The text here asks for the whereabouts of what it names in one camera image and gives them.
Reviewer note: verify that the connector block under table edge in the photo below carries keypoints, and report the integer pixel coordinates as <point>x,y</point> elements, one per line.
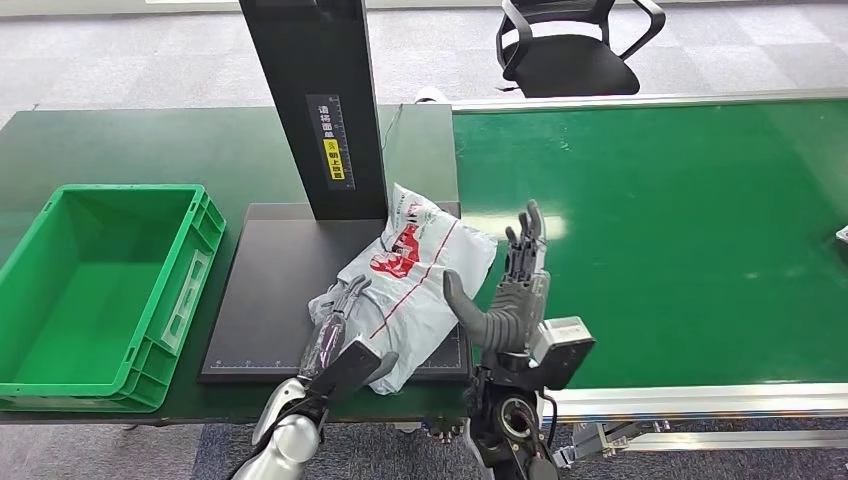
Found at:
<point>445,430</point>

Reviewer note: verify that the black office chair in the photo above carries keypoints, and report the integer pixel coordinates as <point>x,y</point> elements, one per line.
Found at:
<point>573,60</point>

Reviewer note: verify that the dark scanner machine base plate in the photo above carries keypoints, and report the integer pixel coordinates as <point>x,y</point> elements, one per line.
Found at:
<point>272,298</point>

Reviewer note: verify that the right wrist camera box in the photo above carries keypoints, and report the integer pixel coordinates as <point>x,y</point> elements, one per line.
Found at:
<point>563,351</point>

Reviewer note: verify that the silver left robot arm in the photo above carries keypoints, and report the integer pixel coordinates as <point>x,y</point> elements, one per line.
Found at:
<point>285,430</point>

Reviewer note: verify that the white round object behind table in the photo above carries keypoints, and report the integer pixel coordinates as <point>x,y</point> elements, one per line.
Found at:
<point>432,95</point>

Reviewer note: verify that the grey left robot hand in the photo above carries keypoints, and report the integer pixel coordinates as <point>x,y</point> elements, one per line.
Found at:
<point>334,331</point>

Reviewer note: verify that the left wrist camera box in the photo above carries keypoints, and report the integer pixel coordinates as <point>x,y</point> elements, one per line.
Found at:
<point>344,371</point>

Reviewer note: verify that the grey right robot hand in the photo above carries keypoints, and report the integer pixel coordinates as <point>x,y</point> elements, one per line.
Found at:
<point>510,298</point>

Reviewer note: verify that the green plastic crate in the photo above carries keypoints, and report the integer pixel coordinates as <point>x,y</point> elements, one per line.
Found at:
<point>99,301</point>

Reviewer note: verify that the grey plastic mailer package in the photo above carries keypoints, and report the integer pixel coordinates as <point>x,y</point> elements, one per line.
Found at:
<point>411,285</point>

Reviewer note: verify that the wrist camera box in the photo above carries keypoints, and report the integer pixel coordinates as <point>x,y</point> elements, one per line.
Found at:
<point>563,351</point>
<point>344,371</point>

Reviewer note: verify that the black scanner machine column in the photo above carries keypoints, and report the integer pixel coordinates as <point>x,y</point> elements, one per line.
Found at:
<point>318,112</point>

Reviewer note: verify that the green conveyor belt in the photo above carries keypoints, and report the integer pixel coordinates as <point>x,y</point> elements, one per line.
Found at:
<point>696,232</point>

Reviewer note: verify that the pale package at belt edge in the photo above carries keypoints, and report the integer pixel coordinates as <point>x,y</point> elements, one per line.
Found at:
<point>842,234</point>

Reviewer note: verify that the yellow and white column label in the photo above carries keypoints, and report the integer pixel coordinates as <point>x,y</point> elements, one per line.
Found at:
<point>331,142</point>

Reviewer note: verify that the metal bracket under conveyor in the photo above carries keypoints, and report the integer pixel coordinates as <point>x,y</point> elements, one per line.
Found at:
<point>596,442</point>

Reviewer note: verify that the silver aluminium conveyor frame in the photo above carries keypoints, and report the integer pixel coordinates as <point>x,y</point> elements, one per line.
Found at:
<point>715,401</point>

